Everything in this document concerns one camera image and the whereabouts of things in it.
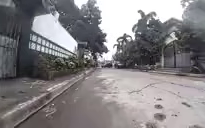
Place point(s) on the large leafy trees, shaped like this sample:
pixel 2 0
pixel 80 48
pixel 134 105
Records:
pixel 86 26

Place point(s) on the low planter wall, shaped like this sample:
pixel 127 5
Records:
pixel 50 75

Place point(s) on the pale concrete kerb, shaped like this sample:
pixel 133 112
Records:
pixel 33 104

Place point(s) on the gate pillar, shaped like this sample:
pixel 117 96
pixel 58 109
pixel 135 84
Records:
pixel 80 50

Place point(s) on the flowering bushes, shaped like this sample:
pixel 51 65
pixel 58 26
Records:
pixel 60 63

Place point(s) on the grey slatted fence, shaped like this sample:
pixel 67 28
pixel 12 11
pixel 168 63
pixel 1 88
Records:
pixel 3 56

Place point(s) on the raised pavement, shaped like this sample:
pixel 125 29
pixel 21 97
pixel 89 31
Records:
pixel 183 73

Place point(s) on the tall broad-leaved tree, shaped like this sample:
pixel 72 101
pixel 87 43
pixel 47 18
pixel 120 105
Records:
pixel 146 33

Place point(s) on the palm tree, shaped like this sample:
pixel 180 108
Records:
pixel 123 43

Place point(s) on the dark tree beside house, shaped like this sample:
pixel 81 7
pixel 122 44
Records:
pixel 200 23

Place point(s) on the house with gate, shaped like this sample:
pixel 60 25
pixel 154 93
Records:
pixel 176 53

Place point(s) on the grey concrete sidewalk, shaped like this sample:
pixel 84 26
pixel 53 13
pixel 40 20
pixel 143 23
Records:
pixel 10 91

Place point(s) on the cracked grey concrete road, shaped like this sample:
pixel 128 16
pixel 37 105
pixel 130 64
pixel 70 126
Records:
pixel 116 96

